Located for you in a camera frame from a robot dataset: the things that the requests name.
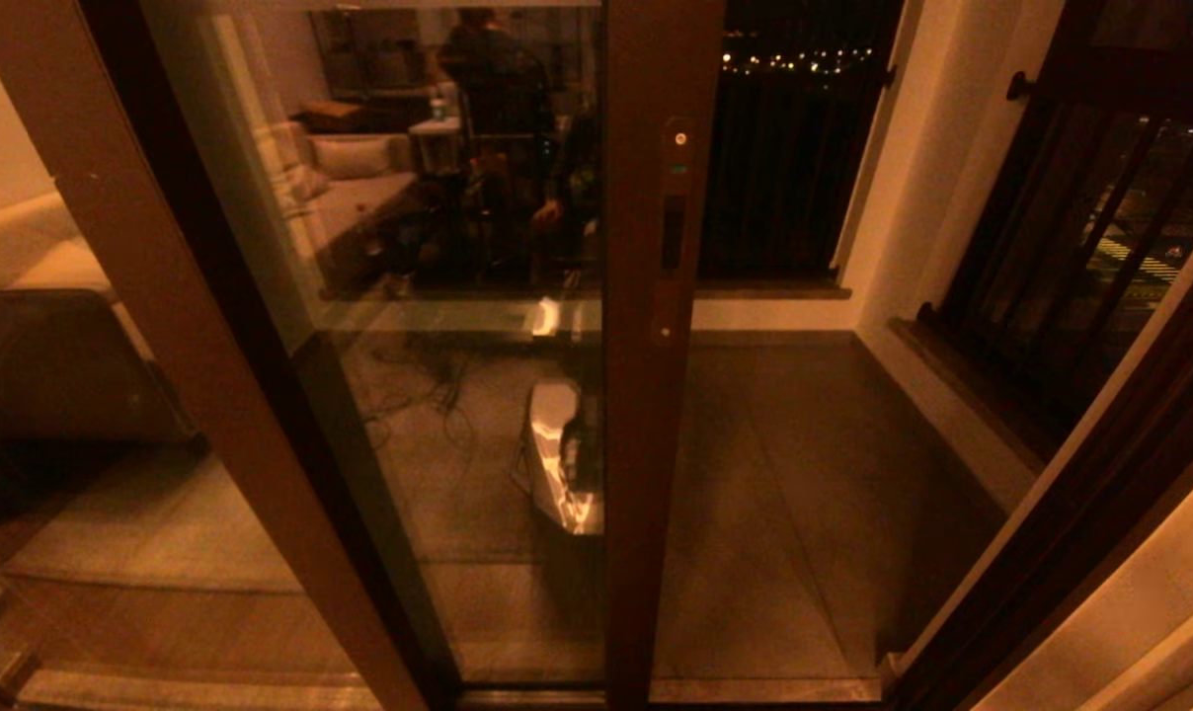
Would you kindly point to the brown framed sliding glass door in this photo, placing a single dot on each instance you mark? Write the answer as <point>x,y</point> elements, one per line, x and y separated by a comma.
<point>646,444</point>

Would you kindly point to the brown framed fixed glass panel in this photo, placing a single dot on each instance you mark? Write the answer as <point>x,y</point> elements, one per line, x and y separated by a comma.
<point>231,395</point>

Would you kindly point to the metal floor door track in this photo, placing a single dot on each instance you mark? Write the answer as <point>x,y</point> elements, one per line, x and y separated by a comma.
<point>755,689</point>

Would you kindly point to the black balcony railing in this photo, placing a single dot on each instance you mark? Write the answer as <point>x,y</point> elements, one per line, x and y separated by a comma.
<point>1080,197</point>

